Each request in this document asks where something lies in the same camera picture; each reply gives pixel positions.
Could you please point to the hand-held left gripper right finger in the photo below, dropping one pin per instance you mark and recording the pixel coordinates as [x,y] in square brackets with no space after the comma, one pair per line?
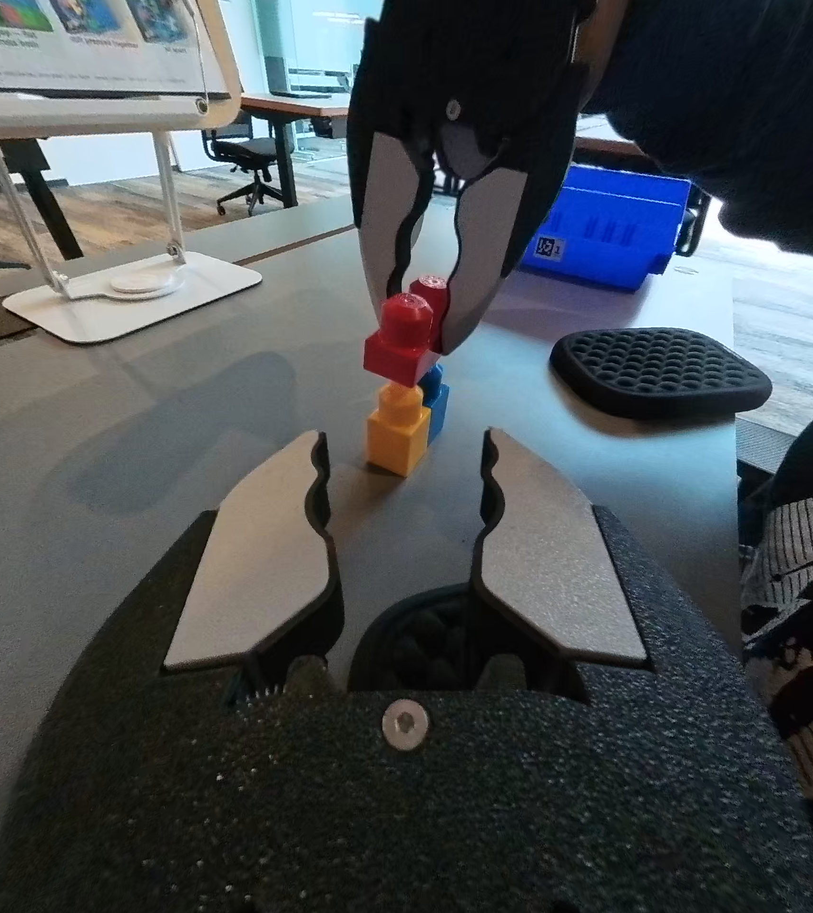
[556,571]

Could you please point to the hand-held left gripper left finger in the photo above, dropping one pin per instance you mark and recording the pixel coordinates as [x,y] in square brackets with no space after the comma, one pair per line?
[257,557]

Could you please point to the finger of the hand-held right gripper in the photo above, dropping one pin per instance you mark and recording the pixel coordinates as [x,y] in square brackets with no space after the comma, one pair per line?
[392,214]
[489,243]

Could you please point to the blue bin with white label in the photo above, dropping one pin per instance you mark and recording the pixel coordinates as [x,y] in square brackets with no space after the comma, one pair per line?
[606,228]

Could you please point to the red single-stud mega block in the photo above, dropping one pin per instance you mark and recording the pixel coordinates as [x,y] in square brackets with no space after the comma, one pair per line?
[404,343]

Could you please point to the blue mega block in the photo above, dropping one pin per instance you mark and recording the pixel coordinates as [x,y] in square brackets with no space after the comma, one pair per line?
[436,403]

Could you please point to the yellow mega block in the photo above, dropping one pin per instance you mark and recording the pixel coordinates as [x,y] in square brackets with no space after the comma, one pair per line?
[398,435]

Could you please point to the wooden background desk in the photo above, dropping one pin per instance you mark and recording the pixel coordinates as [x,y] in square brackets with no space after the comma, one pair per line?
[299,111]

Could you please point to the black office chair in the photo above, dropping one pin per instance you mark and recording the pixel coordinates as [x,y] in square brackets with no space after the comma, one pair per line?
[247,160]

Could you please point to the black honeycomb rubber pad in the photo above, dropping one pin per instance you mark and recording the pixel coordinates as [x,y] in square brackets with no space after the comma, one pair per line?
[661,371]

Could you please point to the black desk leg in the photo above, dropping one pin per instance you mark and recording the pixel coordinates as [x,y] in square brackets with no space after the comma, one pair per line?
[35,186]

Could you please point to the printed instruction sheet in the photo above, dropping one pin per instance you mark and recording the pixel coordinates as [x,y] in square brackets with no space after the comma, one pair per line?
[78,36]

